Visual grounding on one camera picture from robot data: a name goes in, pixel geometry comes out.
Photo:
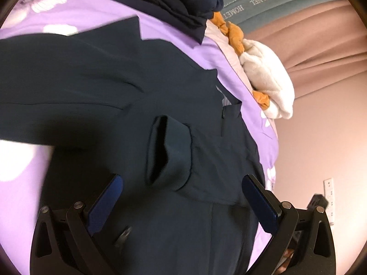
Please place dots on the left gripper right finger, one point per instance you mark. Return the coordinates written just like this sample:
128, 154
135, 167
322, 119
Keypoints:
308, 230

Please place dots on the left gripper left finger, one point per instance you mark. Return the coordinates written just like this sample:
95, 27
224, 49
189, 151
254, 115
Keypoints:
63, 239

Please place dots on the dark navy jacket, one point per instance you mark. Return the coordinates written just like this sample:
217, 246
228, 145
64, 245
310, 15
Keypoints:
112, 103

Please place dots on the white orange plush toy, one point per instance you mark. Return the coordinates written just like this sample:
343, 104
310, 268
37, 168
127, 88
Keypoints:
257, 66

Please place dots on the pink curtain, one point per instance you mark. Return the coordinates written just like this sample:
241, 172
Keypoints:
319, 45

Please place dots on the purple floral bed sheet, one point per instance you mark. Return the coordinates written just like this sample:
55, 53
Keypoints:
23, 165

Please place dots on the white wall power strip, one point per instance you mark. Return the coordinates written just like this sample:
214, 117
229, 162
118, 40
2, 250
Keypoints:
329, 194

